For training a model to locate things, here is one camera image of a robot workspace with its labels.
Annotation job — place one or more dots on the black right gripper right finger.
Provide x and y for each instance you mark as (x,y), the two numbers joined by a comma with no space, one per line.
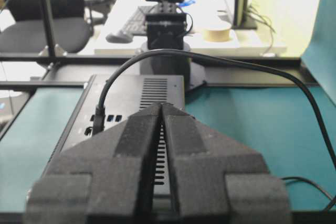
(216,179)

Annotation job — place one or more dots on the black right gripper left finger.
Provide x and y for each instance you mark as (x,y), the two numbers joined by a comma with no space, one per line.
(108,178)

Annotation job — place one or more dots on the black mini PC box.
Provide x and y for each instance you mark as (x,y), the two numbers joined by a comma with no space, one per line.
(128,95)

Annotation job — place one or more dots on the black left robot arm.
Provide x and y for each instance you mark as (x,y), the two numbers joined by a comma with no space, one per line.
(165,29)

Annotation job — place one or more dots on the grey computer mouse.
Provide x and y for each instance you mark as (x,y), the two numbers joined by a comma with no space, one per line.
(119,38)

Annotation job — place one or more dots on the brown tape roll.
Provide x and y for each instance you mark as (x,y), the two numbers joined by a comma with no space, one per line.
(218,33)

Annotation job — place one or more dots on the black keyboard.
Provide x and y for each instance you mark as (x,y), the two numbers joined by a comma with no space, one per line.
(135,25)

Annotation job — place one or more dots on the white desk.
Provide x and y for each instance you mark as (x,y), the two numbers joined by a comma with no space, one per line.
(196,28)

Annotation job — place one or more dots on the black office chair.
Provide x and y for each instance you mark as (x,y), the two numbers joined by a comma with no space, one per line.
(45,23)

